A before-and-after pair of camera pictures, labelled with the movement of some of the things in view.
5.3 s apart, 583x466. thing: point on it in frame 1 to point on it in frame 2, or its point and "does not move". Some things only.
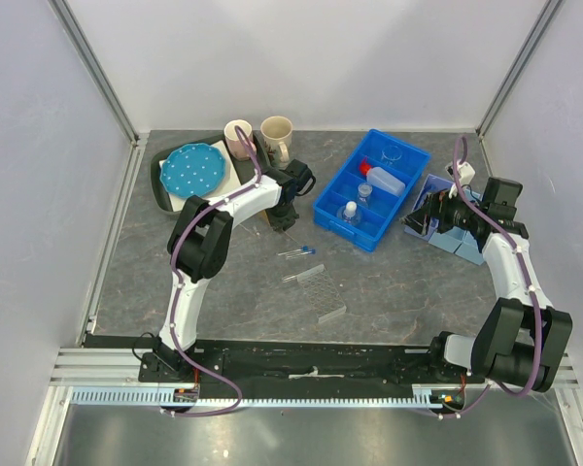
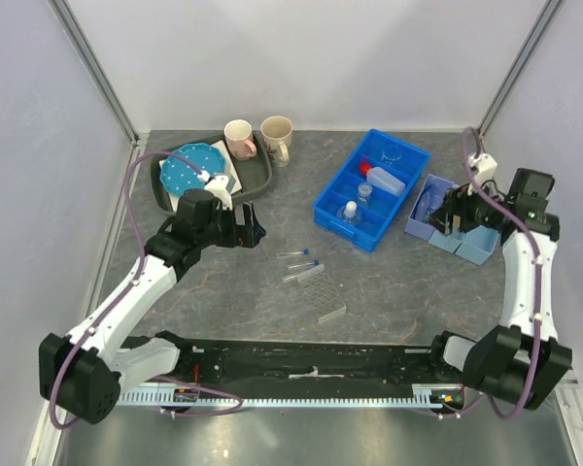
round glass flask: x=350 y=214 does not move
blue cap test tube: x=313 y=251 to x=312 y=263
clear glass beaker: x=390 y=153 does not move
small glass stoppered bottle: x=364 y=189 does not move
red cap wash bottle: x=381 y=179 does not move
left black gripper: x=285 y=222 to x=240 y=236
